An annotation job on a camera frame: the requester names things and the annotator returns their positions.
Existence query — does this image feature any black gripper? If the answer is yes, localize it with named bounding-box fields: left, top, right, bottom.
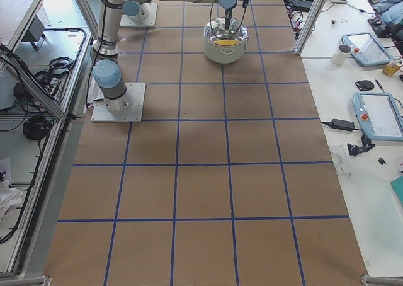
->
left=225, top=8, right=233, bottom=31

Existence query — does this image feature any glass pot lid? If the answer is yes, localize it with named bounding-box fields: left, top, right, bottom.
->
left=203, top=17, right=249, bottom=45

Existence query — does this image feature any yellow corn cob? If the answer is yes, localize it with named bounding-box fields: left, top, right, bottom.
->
left=214, top=39, right=240, bottom=47

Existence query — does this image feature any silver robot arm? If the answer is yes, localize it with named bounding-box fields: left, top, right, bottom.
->
left=122, top=0, right=149, bottom=23
left=92, top=0, right=238, bottom=111

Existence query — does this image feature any white mug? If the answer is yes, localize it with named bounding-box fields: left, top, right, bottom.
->
left=330, top=44, right=352, bottom=66

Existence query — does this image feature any far blue teach pendant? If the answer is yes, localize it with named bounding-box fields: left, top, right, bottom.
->
left=341, top=32, right=393, bottom=66

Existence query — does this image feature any blue teach pendant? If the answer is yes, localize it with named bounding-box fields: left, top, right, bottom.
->
left=352, top=92, right=402, bottom=142
left=341, top=32, right=393, bottom=66

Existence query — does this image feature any black round disc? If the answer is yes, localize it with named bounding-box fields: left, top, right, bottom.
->
left=355, top=80, right=375, bottom=91

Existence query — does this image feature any black power adapter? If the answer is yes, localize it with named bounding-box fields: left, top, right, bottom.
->
left=330, top=118, right=355, bottom=132

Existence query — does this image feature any brown grid table mat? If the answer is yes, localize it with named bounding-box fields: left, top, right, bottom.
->
left=44, top=0, right=366, bottom=285

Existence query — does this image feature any yellow drink can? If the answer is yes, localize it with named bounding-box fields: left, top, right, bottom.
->
left=382, top=58, right=402, bottom=77

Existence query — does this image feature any near blue teach pendant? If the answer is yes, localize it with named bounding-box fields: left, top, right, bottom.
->
left=352, top=92, right=402, bottom=142

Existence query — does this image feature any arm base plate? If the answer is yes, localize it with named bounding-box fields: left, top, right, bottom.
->
left=91, top=82, right=146, bottom=123
left=120, top=1, right=157, bottom=28

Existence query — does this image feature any aluminium frame post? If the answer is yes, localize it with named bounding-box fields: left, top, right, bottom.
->
left=293, top=0, right=326, bottom=55

